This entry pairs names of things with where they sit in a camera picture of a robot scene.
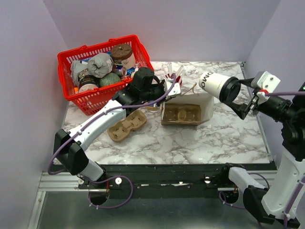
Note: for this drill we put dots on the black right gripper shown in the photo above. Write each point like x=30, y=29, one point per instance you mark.
x=241, y=109

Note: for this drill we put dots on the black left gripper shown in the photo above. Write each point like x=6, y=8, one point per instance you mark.
x=161, y=84

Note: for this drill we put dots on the white paper coffee cup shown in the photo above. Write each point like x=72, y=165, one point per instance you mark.
x=213, y=83

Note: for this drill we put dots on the brown paper bag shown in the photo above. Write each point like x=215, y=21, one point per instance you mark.
x=204, y=100

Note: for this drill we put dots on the cardboard cup carrier tray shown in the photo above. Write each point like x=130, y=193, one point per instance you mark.
x=122, y=129

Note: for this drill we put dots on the black plastic cup lid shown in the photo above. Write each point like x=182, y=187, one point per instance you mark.
x=230, y=90

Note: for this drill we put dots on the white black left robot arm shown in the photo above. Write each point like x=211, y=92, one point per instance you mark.
x=69, y=147

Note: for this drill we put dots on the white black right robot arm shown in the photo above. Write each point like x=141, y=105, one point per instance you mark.
x=280, y=200

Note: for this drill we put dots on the red ribbed cup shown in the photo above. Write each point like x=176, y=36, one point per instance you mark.
x=178, y=79

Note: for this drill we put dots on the blue tan small box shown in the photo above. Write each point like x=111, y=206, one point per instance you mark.
x=151, y=108

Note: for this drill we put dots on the small white pump bottle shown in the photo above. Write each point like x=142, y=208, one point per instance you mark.
x=136, y=68

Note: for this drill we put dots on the blue white can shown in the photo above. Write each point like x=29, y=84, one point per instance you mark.
x=122, y=71

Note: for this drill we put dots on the green round melon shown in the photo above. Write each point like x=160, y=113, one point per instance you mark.
x=109, y=79

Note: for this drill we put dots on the brown lidded round container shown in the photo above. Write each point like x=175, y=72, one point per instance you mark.
x=123, y=54

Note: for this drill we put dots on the grey crumpled bag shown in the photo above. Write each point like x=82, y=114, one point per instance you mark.
x=98, y=66

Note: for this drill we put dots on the red plastic shopping basket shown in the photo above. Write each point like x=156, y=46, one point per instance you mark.
x=90, y=102

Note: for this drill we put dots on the black gold labelled jar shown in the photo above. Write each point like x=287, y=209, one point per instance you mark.
x=86, y=81

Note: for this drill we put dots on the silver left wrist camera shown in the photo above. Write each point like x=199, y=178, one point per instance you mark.
x=178, y=89

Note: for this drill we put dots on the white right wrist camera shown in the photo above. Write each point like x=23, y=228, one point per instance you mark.
x=265, y=83

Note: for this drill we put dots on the black mounting base rail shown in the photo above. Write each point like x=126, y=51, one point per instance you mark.
x=163, y=181

